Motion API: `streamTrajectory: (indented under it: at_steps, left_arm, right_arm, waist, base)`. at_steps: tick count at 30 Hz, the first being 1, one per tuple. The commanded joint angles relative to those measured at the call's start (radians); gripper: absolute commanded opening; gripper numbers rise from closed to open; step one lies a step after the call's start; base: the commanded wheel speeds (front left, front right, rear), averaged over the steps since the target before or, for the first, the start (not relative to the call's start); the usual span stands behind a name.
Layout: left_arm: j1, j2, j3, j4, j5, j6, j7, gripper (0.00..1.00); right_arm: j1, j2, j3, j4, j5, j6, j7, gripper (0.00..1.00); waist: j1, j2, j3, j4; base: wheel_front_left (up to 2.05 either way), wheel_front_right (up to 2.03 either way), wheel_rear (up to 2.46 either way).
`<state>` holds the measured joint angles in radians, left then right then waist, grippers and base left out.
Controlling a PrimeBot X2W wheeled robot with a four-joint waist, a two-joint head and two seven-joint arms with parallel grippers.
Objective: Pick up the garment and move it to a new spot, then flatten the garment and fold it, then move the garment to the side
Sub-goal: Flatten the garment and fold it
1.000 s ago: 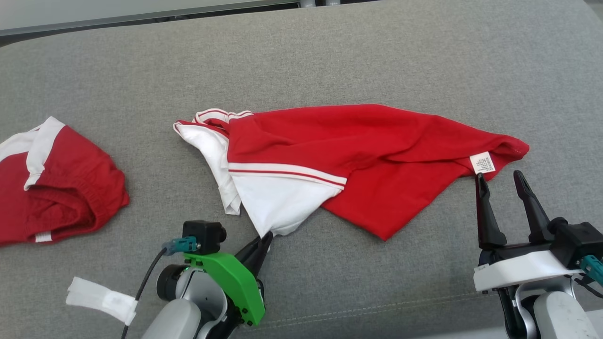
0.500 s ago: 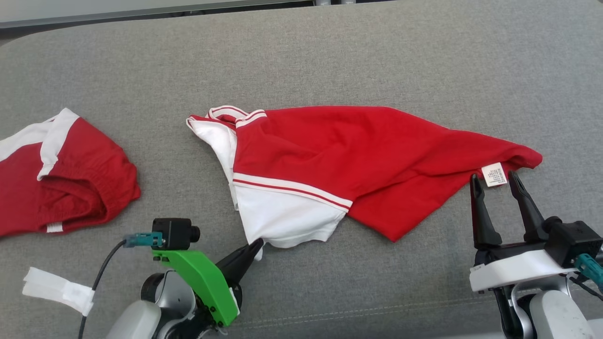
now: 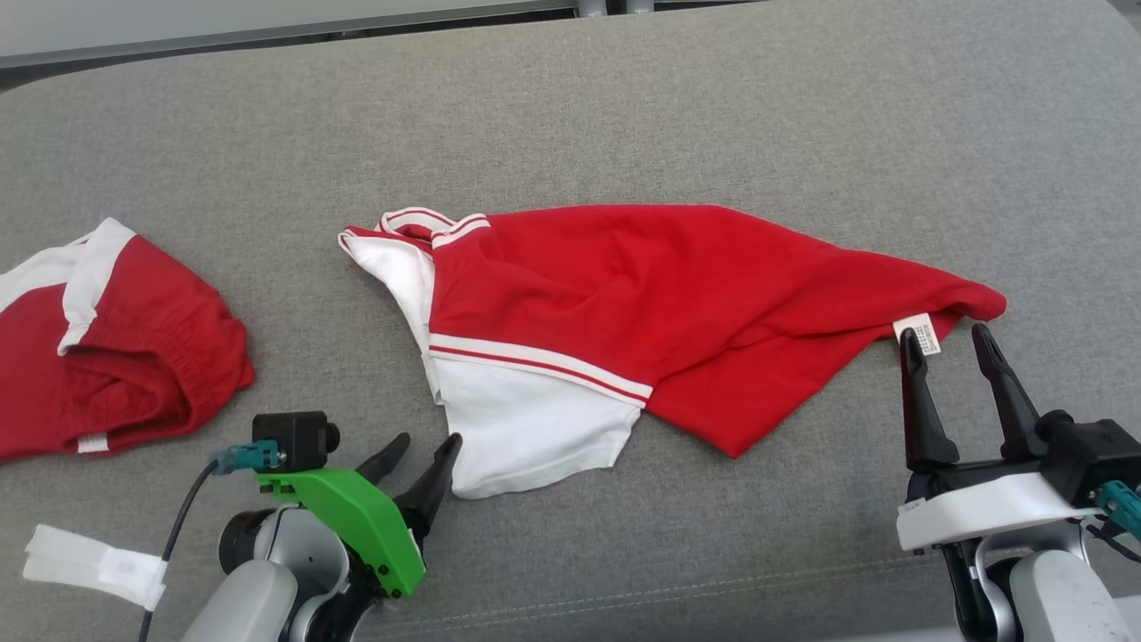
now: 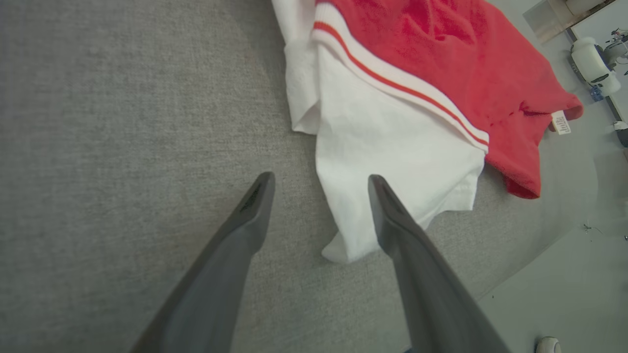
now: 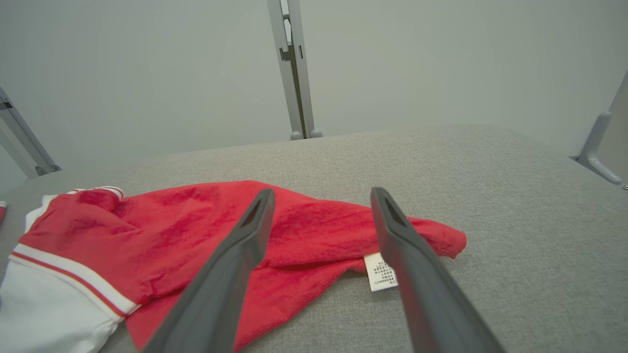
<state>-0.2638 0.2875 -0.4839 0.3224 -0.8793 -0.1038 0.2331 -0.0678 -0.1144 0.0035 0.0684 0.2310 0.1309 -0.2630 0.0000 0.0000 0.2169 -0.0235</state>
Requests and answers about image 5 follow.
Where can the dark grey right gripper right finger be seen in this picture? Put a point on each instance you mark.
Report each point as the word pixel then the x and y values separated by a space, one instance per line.
pixel 431 304

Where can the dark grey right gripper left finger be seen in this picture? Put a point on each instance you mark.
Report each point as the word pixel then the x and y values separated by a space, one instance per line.
pixel 216 294

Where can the red white jersey shirt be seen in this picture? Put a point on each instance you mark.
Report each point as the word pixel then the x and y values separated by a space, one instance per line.
pixel 162 230

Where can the grey double partition post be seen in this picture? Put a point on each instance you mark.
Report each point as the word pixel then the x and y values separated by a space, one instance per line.
pixel 299 88

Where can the grey metal corner bracket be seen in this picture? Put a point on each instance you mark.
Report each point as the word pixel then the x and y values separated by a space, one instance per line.
pixel 596 147

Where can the grey metal partition post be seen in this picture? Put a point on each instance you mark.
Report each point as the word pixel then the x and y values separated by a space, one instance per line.
pixel 24 139

